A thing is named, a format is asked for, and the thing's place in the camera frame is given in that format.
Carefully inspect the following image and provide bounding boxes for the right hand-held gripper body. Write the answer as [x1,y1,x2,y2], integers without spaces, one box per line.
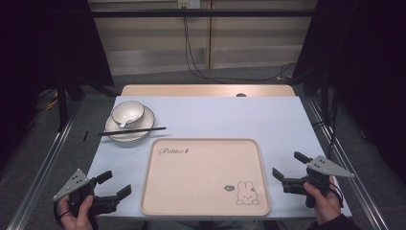
[282,155,355,209]

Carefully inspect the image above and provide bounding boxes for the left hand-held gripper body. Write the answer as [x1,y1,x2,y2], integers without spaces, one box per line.
[52,169,121,216]

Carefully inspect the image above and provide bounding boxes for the person's right hand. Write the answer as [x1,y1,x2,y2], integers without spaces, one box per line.
[303,176,342,226]

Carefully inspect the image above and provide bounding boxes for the person's left hand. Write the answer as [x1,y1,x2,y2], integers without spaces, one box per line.
[56,195,97,230]

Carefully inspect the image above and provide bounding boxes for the black chopsticks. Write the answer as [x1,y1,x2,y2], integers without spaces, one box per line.
[98,126,168,137]

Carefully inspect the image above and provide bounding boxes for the person's dark right sleeve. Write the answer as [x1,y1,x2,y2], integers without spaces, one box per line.
[307,214,362,230]

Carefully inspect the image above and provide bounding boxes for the black metal stand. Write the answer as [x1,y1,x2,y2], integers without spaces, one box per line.
[320,71,330,124]
[56,80,69,132]

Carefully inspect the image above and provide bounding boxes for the white plate with dark rim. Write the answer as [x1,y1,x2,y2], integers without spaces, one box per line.
[104,105,156,144]

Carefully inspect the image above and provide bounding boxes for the white bowl with dark rim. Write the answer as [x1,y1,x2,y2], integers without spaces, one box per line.
[110,101,146,128]

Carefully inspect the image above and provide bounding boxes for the pink tray with rabbit print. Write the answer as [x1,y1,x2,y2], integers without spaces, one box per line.
[139,137,272,218]

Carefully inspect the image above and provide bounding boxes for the black curtain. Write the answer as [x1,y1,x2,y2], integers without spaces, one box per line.
[0,0,115,164]
[292,0,406,185]

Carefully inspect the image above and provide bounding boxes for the black horizontal bar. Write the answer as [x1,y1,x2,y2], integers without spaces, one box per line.
[90,9,315,18]

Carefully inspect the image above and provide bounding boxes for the metal floor rail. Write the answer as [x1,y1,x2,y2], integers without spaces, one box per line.
[6,99,81,230]
[305,95,390,230]

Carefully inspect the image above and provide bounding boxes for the yellow cable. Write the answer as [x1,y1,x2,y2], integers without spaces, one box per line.
[44,90,60,111]

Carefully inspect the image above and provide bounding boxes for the black cables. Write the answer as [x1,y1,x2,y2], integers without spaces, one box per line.
[182,15,297,82]

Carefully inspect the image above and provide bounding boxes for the white wall outlet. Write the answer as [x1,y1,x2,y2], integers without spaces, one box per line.
[177,0,201,10]

